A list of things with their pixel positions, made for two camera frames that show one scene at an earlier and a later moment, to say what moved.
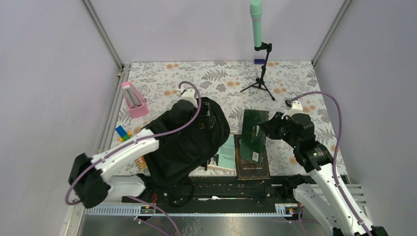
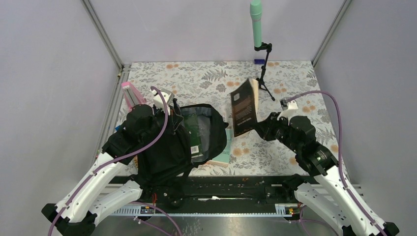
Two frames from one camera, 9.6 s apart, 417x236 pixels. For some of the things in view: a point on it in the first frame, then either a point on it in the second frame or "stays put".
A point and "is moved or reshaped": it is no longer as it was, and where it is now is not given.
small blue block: (259, 61) stays put
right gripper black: (271, 126) stays put
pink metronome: (138, 106) stays put
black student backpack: (180, 155) is moved or reshaped
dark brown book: (247, 169) → (244, 102)
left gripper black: (195, 110) → (160, 111)
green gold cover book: (253, 137) → (191, 121)
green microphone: (255, 10) stays put
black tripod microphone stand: (260, 81) stays put
